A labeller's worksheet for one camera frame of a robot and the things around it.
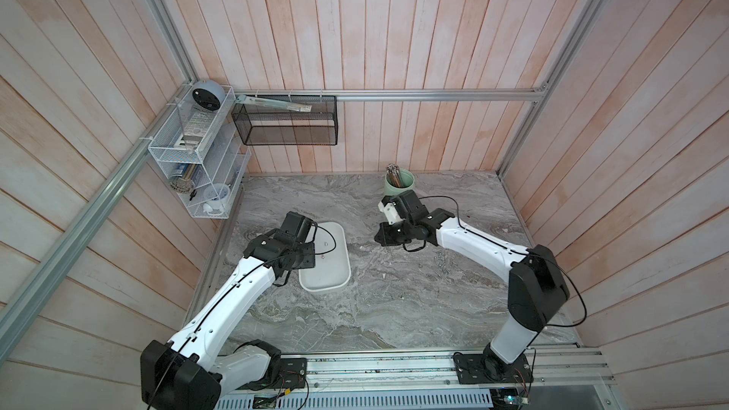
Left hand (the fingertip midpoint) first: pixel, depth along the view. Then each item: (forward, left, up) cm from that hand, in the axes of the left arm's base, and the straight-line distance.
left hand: (300, 259), depth 79 cm
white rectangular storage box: (+4, -8, -12) cm, 15 cm away
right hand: (+9, -22, -2) cm, 24 cm away
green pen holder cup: (+32, -35, -2) cm, 47 cm away
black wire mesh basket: (+52, +17, +8) cm, 56 cm away
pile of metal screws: (+7, -46, -15) cm, 48 cm away
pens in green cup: (+32, -29, +2) cm, 43 cm away
